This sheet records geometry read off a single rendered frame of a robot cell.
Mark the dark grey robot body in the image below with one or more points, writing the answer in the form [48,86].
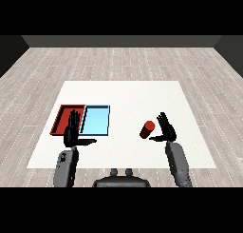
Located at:
[121,180]

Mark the light blue shallow open box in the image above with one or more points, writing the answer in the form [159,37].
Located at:
[95,120]

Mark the small red can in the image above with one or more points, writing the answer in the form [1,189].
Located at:
[147,129]

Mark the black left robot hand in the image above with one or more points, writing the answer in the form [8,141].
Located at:
[71,135]

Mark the red shallow open box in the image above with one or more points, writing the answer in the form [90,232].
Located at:
[64,120]

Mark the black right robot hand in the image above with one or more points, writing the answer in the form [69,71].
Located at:
[167,130]

